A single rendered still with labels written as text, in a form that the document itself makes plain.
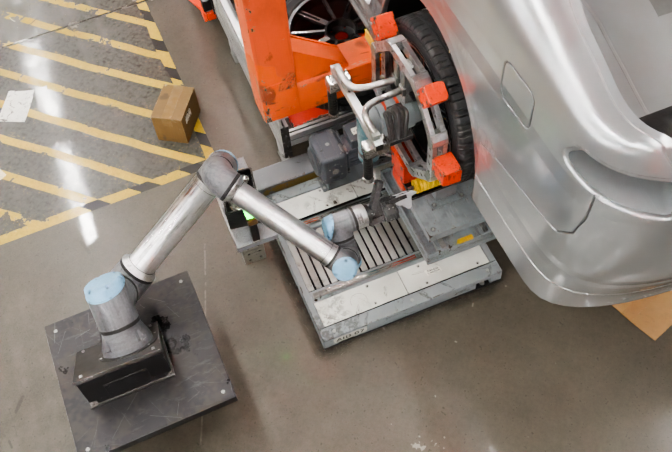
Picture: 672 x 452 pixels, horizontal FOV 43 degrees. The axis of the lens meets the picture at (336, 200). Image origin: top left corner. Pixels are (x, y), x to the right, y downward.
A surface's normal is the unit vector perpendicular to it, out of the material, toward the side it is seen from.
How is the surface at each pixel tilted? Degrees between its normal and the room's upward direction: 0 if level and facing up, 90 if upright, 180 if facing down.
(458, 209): 0
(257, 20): 90
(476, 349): 0
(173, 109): 0
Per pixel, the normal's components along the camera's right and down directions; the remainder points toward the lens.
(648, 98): 0.07, -0.30
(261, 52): 0.38, 0.75
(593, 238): -0.51, 0.72
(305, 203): -0.06, -0.57
